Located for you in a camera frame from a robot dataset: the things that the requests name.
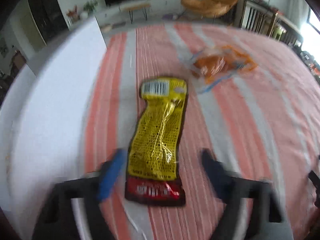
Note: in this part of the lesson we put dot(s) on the orange snack packet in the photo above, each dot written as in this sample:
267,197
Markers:
206,67

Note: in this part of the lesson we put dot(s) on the white tv cabinet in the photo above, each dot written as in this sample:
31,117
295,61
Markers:
115,13

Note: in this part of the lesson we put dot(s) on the dark wooden dining chair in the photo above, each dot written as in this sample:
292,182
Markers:
258,17

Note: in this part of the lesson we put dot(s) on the wooden bench stool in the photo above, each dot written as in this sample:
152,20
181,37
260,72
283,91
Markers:
142,7

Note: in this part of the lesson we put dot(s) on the red flower arrangement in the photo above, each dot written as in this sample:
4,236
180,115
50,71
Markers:
73,14

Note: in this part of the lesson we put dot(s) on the wooden side table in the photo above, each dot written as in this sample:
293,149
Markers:
285,31

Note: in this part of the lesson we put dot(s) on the leafy plant white vase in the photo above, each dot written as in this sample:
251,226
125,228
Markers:
90,7

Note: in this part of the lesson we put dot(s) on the white cardboard box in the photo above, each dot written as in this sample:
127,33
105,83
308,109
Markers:
43,118

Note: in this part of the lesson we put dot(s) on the striped orange tablecloth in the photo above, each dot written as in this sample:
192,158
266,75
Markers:
262,124

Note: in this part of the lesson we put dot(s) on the black tall cabinet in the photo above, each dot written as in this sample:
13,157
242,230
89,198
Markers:
48,18

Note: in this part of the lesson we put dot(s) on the yellow red snack pouch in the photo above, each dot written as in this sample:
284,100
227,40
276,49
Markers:
152,172

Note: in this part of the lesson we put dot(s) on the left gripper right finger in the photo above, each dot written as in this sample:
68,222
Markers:
267,220

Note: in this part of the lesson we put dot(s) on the orange lounge chair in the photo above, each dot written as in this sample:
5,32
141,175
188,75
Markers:
209,8

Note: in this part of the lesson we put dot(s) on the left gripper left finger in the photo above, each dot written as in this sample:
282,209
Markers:
56,219

